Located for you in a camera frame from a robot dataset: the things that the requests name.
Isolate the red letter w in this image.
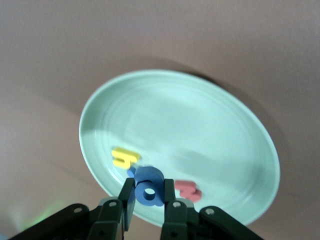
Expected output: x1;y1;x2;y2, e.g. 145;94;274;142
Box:
174;180;203;202

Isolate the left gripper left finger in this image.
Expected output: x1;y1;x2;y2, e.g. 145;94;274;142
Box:
87;177;137;240

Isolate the brown table cover sheet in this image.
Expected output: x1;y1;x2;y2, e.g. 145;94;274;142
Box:
0;0;320;240

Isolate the yellow lowercase letter h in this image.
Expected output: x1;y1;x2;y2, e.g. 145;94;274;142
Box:
111;147;142;169

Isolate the green plate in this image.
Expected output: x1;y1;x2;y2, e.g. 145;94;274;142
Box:
78;69;281;227

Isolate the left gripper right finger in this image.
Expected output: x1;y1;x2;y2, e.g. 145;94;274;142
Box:
159;178;202;240

